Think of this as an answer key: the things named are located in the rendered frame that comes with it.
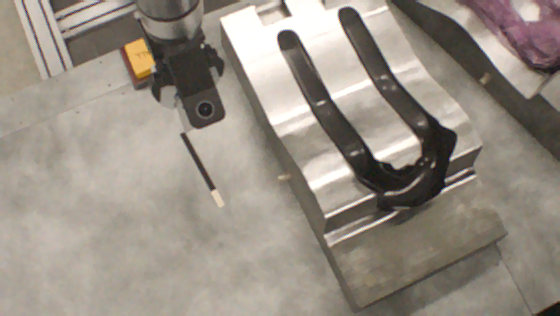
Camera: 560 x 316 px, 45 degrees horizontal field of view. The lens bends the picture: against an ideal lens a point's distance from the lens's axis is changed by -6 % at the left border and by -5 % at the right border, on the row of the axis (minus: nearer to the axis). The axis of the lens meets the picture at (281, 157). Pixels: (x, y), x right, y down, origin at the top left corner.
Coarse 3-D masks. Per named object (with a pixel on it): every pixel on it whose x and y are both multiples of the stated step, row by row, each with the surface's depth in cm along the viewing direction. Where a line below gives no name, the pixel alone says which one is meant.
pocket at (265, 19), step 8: (280, 0) 115; (264, 8) 115; (272, 8) 116; (280, 8) 116; (288, 8) 114; (264, 16) 116; (272, 16) 116; (280, 16) 116; (288, 16) 116; (264, 24) 115
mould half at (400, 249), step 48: (288, 0) 114; (336, 0) 114; (240, 48) 110; (336, 48) 111; (384, 48) 112; (288, 96) 109; (336, 96) 109; (432, 96) 106; (288, 144) 104; (384, 144) 101; (480, 144) 102; (336, 192) 98; (480, 192) 107; (336, 240) 103; (384, 240) 104; (432, 240) 104; (480, 240) 104; (384, 288) 101
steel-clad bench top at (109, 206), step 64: (256, 0) 124; (384, 0) 125; (448, 64) 121; (0, 128) 114; (64, 128) 114; (128, 128) 115; (256, 128) 116; (512, 128) 117; (0, 192) 110; (64, 192) 111; (128, 192) 111; (192, 192) 111; (256, 192) 112; (512, 192) 113; (0, 256) 107; (64, 256) 107; (128, 256) 108; (192, 256) 108; (256, 256) 108; (320, 256) 109; (512, 256) 109
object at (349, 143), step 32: (288, 32) 112; (352, 32) 113; (288, 64) 110; (384, 64) 111; (320, 96) 109; (384, 96) 108; (352, 128) 104; (416, 128) 104; (448, 128) 100; (352, 160) 102; (416, 160) 98; (448, 160) 100; (384, 192) 105; (416, 192) 105
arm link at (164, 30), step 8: (200, 0) 78; (200, 8) 79; (136, 16) 79; (144, 16) 77; (192, 16) 78; (200, 16) 81; (144, 24) 80; (152, 24) 78; (160, 24) 78; (168, 24) 77; (176, 24) 78; (184, 24) 78; (192, 24) 80; (152, 32) 80; (160, 32) 79; (168, 32) 79; (176, 32) 79; (184, 32) 80
